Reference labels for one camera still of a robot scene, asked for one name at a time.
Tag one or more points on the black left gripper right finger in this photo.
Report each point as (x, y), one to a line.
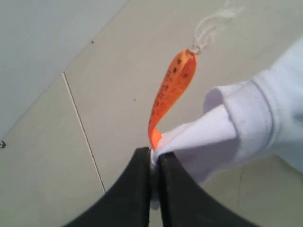
(184, 203)

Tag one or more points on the white t-shirt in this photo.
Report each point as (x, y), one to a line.
(244, 120)

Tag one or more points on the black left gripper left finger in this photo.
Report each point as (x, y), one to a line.
(127, 202)

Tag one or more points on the orange size tag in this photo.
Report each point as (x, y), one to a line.
(175, 82)

